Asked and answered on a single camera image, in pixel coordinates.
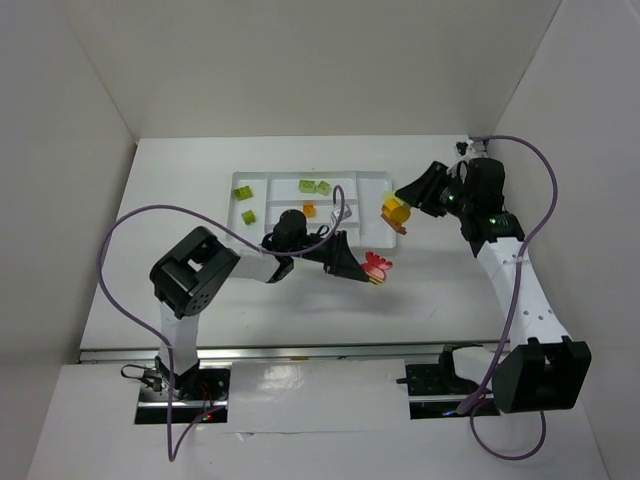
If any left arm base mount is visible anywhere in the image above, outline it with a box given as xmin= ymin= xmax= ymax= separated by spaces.
xmin=120 ymin=364 xmax=231 ymax=425

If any pale green lego end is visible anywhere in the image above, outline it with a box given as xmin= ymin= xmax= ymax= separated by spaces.
xmin=298 ymin=179 xmax=316 ymax=194

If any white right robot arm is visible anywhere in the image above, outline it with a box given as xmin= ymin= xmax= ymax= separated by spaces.
xmin=395 ymin=158 xmax=592 ymax=413

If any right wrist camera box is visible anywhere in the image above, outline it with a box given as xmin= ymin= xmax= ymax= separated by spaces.
xmin=454 ymin=142 xmax=470 ymax=157

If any orange face lego brick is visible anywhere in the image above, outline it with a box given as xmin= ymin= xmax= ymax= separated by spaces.
xmin=303 ymin=203 xmax=317 ymax=218

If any dark green small lego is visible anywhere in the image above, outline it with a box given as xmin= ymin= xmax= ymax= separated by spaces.
xmin=233 ymin=185 xmax=253 ymax=201

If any lime green curved lego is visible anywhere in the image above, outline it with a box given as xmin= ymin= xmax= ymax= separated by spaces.
xmin=241 ymin=210 xmax=256 ymax=225

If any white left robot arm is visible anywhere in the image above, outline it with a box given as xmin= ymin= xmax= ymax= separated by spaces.
xmin=150 ymin=209 xmax=369 ymax=398

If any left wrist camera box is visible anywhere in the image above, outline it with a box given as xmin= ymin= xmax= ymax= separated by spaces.
xmin=331 ymin=204 xmax=352 ymax=221

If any white compartment sorting tray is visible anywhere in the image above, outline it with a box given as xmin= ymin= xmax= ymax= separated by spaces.
xmin=227 ymin=171 xmax=396 ymax=251

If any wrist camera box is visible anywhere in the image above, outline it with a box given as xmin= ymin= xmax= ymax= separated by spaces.
xmin=331 ymin=204 xmax=352 ymax=221
xmin=454 ymin=142 xmax=470 ymax=157

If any red curved lego brick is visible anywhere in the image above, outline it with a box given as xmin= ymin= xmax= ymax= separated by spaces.
xmin=361 ymin=263 xmax=387 ymax=281

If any brown 2x2 lego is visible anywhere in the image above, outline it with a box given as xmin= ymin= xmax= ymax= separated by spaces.
xmin=381 ymin=214 xmax=407 ymax=235

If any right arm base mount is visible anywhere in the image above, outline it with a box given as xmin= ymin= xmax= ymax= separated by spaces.
xmin=396 ymin=363 xmax=478 ymax=420

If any yellow lego brick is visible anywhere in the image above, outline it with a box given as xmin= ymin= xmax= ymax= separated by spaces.
xmin=382 ymin=198 xmax=411 ymax=224

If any aluminium front rail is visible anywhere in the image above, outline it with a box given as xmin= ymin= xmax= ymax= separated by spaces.
xmin=74 ymin=340 xmax=498 ymax=364

